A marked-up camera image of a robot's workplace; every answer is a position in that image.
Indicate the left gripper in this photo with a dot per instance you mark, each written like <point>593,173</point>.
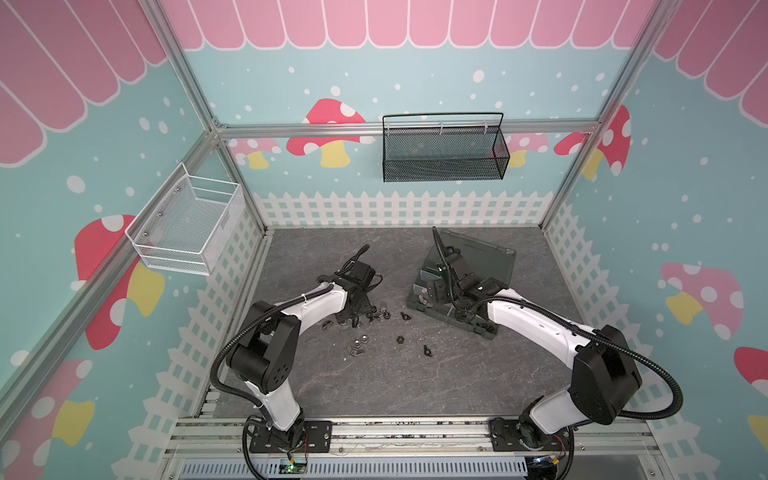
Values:
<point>365,308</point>

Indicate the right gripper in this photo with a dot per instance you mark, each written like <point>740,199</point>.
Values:
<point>437,285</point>

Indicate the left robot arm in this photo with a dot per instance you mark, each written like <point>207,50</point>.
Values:
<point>256,363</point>

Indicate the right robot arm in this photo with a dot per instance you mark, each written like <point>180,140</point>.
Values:
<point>604,370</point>

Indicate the green compartment organizer box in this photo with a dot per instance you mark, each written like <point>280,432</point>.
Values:
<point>493,262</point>

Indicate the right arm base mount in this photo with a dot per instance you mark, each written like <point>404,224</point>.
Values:
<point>514,435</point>

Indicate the black wire mesh basket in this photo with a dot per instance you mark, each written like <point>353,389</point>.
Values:
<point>441,147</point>

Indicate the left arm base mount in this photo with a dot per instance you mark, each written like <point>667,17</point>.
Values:
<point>303,437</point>

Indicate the white wire mesh basket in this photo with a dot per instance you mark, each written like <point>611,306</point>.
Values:
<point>187,224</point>

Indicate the aluminium rail frame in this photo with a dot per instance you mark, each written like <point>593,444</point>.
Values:
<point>443,447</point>

